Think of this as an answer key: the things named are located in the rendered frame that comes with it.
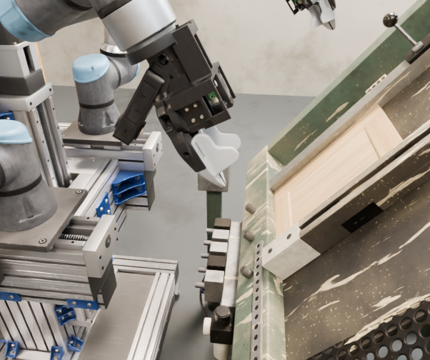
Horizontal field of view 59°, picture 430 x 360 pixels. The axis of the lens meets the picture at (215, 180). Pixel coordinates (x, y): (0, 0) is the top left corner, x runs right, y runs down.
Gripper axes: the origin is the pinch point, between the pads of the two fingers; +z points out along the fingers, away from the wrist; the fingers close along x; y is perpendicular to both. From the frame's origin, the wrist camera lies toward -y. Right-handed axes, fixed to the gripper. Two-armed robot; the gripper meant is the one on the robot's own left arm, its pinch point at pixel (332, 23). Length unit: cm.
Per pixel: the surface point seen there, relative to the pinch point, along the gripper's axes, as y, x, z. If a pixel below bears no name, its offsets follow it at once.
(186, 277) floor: 58, -116, 78
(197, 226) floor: 24, -145, 77
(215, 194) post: 36, -58, 33
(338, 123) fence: 14.4, -3.2, 23.6
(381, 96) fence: 7.3, 8.2, 21.5
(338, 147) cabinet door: 21.6, -0.9, 26.7
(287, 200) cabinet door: 38, -13, 32
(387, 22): -3.4, 12.0, 6.6
